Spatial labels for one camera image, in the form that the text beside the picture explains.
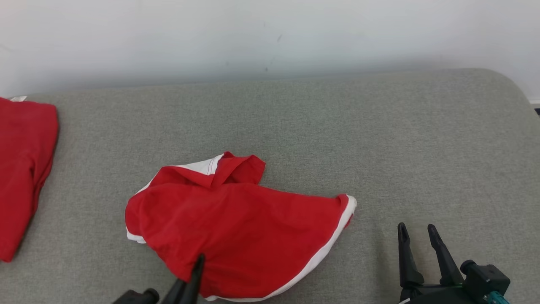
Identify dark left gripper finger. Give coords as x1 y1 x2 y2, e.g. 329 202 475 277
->
181 253 206 304
162 279 186 304

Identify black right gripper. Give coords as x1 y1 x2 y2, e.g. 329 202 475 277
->
397 222 473 304

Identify red white basketball shorts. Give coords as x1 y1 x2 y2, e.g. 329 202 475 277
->
125 152 357 302

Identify red Bulls basketball jersey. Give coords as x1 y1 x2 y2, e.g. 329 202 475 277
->
0 96 59 263

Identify teal cable connector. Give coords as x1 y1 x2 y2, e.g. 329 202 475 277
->
483 291 509 304

